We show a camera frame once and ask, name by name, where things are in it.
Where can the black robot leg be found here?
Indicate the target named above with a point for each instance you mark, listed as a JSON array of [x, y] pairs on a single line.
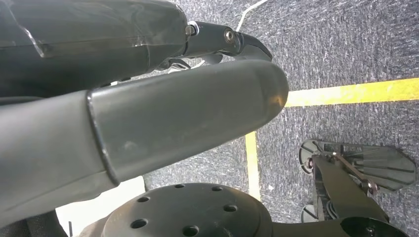
[[343, 196]]

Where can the black perforated round plate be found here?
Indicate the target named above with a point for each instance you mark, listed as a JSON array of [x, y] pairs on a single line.
[[196, 216]]

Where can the yellow floor tape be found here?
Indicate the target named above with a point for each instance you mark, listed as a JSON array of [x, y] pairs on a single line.
[[343, 91]]

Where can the white panel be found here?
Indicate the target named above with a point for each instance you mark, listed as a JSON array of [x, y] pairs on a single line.
[[98, 209]]

